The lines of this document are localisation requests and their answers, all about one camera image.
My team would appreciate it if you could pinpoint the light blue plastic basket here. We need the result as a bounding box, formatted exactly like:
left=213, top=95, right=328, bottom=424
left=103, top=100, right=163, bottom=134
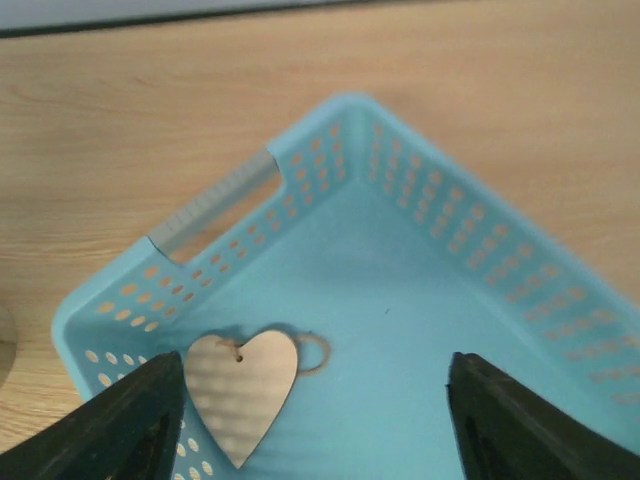
left=52, top=94, right=639, bottom=479

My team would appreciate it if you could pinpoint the wooden heart ornament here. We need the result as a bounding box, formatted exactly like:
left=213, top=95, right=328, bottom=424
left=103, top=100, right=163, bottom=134
left=183, top=329, right=331, bottom=470

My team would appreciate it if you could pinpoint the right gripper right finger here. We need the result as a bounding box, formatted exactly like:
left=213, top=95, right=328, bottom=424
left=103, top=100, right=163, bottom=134
left=447, top=352, right=639, bottom=480

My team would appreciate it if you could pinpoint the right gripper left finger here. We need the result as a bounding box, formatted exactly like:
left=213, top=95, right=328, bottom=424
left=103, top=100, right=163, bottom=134
left=1, top=351, right=185, bottom=479

